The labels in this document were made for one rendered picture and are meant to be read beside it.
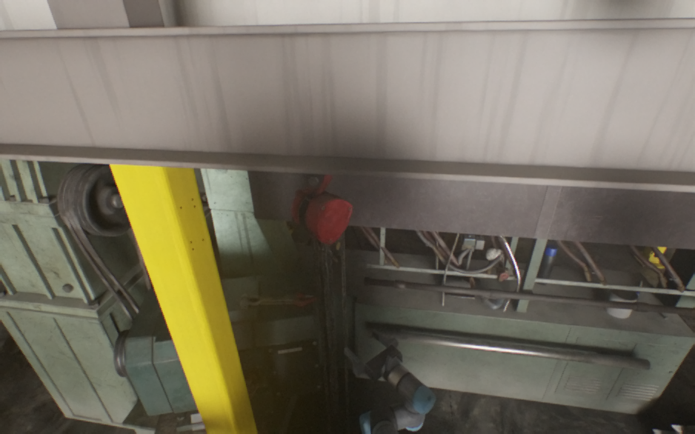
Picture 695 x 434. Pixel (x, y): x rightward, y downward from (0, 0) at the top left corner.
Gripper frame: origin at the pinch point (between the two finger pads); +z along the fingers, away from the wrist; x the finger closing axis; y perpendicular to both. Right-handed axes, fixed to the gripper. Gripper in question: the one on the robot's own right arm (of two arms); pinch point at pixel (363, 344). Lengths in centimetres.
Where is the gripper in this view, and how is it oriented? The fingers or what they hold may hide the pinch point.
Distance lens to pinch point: 140.6
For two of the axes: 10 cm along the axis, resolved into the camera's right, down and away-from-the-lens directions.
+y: 0.2, 8.7, 4.9
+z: -6.3, -3.7, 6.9
